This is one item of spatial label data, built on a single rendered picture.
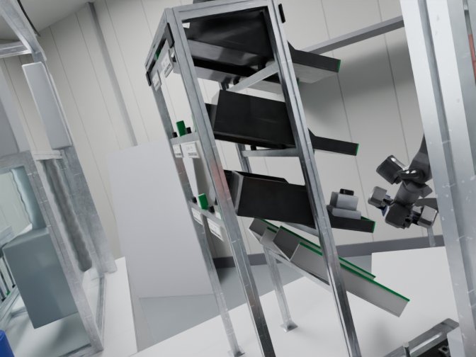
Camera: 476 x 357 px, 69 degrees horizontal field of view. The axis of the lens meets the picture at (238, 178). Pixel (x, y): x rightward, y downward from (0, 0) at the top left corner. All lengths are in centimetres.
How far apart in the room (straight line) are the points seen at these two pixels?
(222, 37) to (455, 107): 47
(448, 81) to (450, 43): 2
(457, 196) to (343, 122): 288
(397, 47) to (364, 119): 59
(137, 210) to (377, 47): 266
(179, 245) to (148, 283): 56
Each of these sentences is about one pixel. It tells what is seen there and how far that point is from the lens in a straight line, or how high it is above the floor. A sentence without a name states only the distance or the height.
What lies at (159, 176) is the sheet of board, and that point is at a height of 114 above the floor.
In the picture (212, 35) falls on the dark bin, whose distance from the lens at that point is 65.
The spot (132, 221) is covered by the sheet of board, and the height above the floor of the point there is 77.
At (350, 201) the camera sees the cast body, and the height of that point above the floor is 125.
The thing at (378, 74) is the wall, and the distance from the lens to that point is 311.
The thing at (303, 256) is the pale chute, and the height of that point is 119.
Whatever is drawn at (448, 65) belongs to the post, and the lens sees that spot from 25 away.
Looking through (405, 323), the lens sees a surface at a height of 86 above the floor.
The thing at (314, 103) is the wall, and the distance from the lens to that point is 315.
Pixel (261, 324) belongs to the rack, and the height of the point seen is 112.
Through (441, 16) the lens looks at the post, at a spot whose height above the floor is 150.
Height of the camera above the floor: 147
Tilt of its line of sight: 9 degrees down
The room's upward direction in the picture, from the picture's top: 15 degrees counter-clockwise
